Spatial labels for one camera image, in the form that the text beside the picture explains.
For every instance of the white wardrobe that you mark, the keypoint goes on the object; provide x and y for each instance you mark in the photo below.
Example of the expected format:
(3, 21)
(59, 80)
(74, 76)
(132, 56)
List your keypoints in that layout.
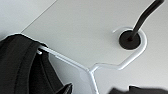
(83, 26)

